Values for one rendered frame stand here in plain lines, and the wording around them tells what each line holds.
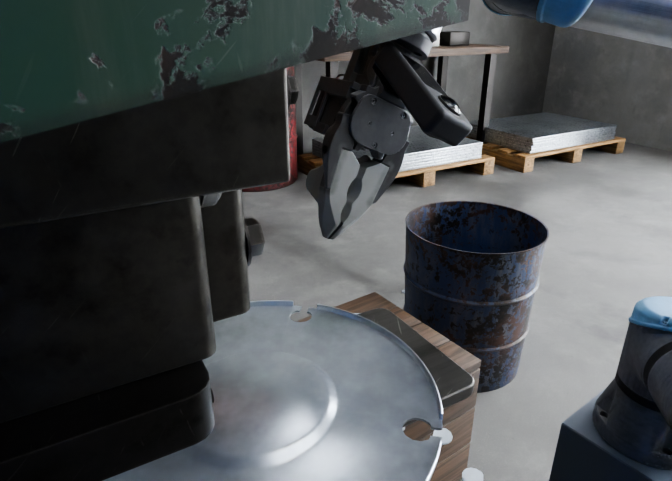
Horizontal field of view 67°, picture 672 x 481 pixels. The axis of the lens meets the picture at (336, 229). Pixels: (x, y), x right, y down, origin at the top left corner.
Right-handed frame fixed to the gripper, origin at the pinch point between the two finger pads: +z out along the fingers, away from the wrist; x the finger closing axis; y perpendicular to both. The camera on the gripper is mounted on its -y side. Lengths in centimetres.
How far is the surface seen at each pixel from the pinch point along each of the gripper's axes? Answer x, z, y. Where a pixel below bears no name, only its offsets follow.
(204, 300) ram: 19.4, 2.3, -16.8
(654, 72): -411, -164, 198
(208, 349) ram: 18.2, 5.0, -16.8
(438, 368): -5.1, 6.9, -14.0
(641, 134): -433, -116, 196
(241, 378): 9.1, 12.7, -7.2
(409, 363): -3.3, 7.6, -12.4
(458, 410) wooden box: -68, 37, 22
